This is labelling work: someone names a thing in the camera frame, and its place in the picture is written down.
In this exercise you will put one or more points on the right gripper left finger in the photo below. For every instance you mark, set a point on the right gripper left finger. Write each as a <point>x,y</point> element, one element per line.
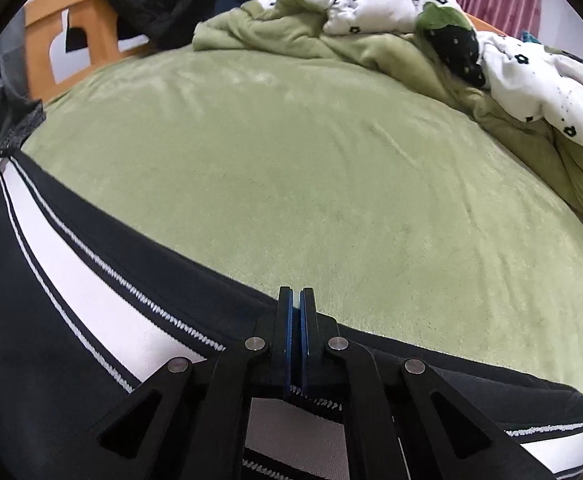
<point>281,349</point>

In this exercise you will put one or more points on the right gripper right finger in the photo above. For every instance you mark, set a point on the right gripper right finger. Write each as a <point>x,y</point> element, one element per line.
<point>317,371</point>

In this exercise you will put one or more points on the black pants with white stripe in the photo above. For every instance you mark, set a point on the black pants with white stripe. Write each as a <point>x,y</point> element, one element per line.
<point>120,359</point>

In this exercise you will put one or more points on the green bed sheet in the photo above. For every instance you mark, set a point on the green bed sheet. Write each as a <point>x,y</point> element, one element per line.
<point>407,219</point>

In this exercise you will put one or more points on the green fleece blanket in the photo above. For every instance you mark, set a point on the green fleece blanket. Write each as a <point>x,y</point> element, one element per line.
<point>293,28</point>

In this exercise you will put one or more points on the white flower pattern duvet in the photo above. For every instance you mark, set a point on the white flower pattern duvet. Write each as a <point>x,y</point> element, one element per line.
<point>529,81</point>

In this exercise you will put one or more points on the grey jeans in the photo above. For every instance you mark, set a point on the grey jeans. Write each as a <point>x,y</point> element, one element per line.
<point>20,114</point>

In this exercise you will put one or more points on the wooden bed frame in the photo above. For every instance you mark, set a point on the wooden bed frame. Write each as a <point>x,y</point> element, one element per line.
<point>66,40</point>

